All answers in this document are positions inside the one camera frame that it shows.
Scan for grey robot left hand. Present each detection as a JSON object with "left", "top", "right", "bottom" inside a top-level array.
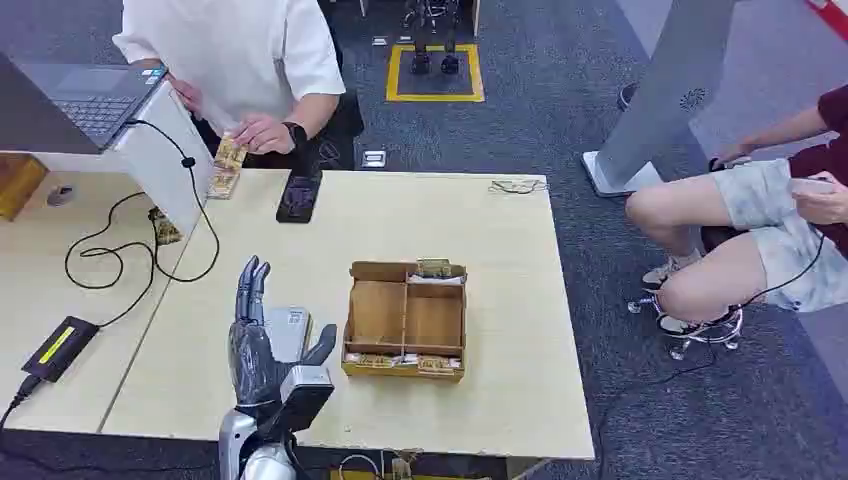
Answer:
[{"left": 227, "top": 255, "right": 338, "bottom": 415}]

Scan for person's right hand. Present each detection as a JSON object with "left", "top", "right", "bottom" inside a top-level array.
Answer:
[{"left": 165, "top": 71, "right": 203, "bottom": 114}]

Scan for person's left hand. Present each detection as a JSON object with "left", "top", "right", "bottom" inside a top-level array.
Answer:
[{"left": 233, "top": 113, "right": 296, "bottom": 156}]

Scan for wooden card box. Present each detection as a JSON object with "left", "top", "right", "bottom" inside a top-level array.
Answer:
[{"left": 341, "top": 259, "right": 468, "bottom": 384}]

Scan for pale grey card reader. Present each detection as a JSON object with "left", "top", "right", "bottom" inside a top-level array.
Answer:
[{"left": 263, "top": 306, "right": 313, "bottom": 364}]

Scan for person across desk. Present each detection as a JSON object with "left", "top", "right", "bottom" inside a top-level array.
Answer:
[{"left": 112, "top": 0, "right": 366, "bottom": 172}]

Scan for black smartphone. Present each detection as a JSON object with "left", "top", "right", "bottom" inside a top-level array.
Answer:
[{"left": 275, "top": 168, "right": 324, "bottom": 225}]

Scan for white laptop stand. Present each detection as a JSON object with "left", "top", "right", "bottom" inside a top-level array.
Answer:
[{"left": 29, "top": 82, "right": 217, "bottom": 236}]

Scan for grey laptop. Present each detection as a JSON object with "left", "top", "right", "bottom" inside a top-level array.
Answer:
[{"left": 0, "top": 52, "right": 169, "bottom": 156}]

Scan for cards in box slot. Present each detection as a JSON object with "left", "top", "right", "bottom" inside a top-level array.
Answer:
[{"left": 345, "top": 352, "right": 463, "bottom": 376}]

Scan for golden card under stand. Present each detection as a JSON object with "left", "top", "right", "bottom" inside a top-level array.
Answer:
[{"left": 146, "top": 207, "right": 184, "bottom": 246}]

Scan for yellow floor tape square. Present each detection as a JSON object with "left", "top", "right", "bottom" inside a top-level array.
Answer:
[{"left": 386, "top": 43, "right": 486, "bottom": 104}]

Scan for black robot legs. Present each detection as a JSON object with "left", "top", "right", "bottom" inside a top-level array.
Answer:
[{"left": 404, "top": 0, "right": 463, "bottom": 75}]

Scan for brown wooden box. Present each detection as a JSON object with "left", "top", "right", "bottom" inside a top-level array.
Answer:
[{"left": 0, "top": 153, "right": 49, "bottom": 223}]

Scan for black power adapter yellow label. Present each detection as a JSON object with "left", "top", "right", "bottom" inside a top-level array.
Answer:
[{"left": 21, "top": 315, "right": 101, "bottom": 384}]

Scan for cards in box compartment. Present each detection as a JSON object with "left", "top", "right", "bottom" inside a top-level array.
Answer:
[{"left": 407, "top": 258, "right": 465, "bottom": 286}]

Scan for grey kiosk pillar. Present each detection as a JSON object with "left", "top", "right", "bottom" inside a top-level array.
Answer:
[{"left": 581, "top": 0, "right": 737, "bottom": 199}]

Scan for chrome stool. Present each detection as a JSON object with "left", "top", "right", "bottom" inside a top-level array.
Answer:
[{"left": 627, "top": 291, "right": 745, "bottom": 362}]

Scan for seated person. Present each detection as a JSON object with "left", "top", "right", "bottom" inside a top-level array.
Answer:
[{"left": 622, "top": 84, "right": 848, "bottom": 326}]

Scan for red strip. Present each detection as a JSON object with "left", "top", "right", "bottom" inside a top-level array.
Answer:
[{"left": 804, "top": 0, "right": 848, "bottom": 41}]

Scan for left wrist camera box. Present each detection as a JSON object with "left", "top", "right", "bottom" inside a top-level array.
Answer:
[{"left": 264, "top": 365, "right": 336, "bottom": 435}]

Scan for black laptop power cable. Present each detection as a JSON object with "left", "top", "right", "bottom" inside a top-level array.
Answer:
[{"left": 64, "top": 117, "right": 221, "bottom": 329}]

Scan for white cable loop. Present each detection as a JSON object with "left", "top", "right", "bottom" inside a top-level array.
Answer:
[{"left": 337, "top": 454, "right": 382, "bottom": 480}]

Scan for black adapter mains cable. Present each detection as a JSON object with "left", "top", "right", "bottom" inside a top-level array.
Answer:
[{"left": 0, "top": 374, "right": 42, "bottom": 432}]

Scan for thin wire eyeglasses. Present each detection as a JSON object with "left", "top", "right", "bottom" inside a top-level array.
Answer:
[{"left": 488, "top": 178, "right": 550, "bottom": 197}]

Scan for black floor cable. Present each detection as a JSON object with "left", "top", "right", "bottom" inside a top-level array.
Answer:
[{"left": 592, "top": 231, "right": 826, "bottom": 480}]

